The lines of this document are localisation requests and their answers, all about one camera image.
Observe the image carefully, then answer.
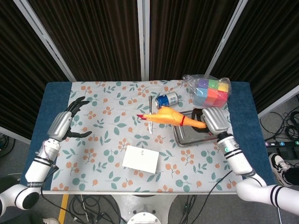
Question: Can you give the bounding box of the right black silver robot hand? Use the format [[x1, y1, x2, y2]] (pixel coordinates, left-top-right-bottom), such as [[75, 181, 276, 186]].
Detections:
[[192, 107, 231, 137]]

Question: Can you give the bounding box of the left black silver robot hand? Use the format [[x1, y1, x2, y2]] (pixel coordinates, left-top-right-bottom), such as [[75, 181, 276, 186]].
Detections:
[[47, 96, 93, 142]]

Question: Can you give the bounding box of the orange rubber toy chicken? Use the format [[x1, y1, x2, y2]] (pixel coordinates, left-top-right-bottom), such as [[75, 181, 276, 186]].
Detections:
[[136, 105, 208, 129]]

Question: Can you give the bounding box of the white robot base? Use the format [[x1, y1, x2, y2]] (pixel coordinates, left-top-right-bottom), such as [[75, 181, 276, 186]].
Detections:
[[111, 194, 178, 224]]

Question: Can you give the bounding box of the stainless steel tray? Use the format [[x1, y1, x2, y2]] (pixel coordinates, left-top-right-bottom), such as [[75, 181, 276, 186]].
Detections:
[[171, 109, 232, 147]]

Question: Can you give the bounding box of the colourful foam cube block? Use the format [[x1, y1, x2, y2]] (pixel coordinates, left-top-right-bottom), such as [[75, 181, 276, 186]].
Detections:
[[193, 78, 230, 108]]

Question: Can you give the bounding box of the blue table mat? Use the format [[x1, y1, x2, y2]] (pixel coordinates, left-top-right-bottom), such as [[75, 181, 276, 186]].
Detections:
[[19, 81, 277, 192]]

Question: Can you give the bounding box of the clear plastic bag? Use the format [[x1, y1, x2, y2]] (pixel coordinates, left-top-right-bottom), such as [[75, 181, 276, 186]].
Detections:
[[182, 74, 232, 109]]

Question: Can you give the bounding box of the floral fruit print tablecloth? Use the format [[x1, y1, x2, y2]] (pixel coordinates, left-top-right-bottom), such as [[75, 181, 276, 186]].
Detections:
[[50, 80, 238, 193]]

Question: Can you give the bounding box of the blue white drink can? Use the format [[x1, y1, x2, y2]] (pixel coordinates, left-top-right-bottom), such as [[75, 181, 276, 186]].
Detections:
[[155, 91, 179, 110]]

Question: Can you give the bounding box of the metal table knife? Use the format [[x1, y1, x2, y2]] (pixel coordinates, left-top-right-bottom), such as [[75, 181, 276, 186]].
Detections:
[[148, 95, 154, 135]]

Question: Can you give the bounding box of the black power strip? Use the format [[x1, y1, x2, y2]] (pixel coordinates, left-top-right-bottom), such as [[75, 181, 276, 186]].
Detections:
[[264, 140, 299, 153]]

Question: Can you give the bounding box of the black white sneaker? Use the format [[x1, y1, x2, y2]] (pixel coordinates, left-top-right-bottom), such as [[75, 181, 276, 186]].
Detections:
[[268, 153, 293, 185]]

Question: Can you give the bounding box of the white postcard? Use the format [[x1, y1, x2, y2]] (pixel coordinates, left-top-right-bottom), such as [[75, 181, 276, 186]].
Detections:
[[121, 145, 160, 174]]

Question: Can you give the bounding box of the black trouser leg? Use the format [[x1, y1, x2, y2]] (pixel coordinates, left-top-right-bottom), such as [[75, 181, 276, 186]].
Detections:
[[283, 166, 299, 188]]

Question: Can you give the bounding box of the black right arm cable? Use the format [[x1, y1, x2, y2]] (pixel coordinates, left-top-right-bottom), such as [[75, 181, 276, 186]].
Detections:
[[205, 170, 235, 195]]

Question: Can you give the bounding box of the grey partition frame post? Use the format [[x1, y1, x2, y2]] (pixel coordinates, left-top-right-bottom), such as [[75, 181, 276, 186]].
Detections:
[[12, 0, 77, 81], [203, 0, 249, 76], [137, 0, 150, 81], [256, 84, 299, 118]]

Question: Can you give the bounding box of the black floor cable bundle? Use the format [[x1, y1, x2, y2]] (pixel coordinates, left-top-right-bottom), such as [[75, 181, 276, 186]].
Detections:
[[41, 194, 128, 224], [258, 111, 299, 143]]

